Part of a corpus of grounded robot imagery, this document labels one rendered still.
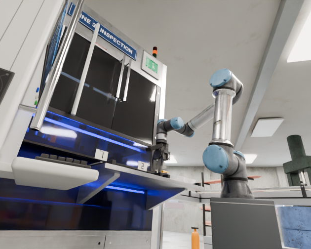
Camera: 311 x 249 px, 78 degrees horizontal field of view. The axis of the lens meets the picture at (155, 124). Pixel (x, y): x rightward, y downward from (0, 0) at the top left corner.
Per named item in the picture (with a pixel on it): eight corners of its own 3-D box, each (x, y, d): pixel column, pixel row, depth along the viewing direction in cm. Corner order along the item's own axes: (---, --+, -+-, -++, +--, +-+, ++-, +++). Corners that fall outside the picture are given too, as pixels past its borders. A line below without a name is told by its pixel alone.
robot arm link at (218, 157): (239, 177, 89) (242, 76, 106) (222, 171, 80) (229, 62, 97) (215, 175, 97) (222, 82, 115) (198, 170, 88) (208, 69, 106)
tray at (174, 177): (129, 183, 126) (129, 177, 128) (157, 188, 142) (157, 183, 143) (166, 179, 103) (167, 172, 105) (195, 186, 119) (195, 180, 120)
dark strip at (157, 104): (149, 171, 147) (156, 85, 181) (154, 172, 150) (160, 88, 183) (150, 171, 146) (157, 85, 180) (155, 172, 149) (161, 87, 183)
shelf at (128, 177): (60, 177, 109) (61, 173, 110) (151, 192, 152) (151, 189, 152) (104, 167, 77) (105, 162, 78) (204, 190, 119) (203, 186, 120)
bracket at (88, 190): (75, 203, 103) (81, 178, 109) (81, 203, 105) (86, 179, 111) (109, 204, 80) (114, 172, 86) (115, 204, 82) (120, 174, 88)
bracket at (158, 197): (145, 209, 134) (147, 189, 139) (148, 210, 135) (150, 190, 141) (184, 211, 111) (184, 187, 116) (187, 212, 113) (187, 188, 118)
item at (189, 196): (151, 194, 152) (152, 174, 159) (138, 195, 163) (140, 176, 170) (201, 202, 194) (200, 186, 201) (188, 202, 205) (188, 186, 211)
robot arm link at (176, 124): (187, 120, 125) (174, 124, 132) (176, 113, 118) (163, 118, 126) (187, 131, 122) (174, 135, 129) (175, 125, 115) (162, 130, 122)
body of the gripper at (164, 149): (170, 161, 121) (171, 143, 126) (160, 157, 116) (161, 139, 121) (161, 162, 126) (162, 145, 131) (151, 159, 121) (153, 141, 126)
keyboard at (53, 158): (28, 178, 78) (30, 171, 79) (65, 182, 85) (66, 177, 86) (34, 160, 47) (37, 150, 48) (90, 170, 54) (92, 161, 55)
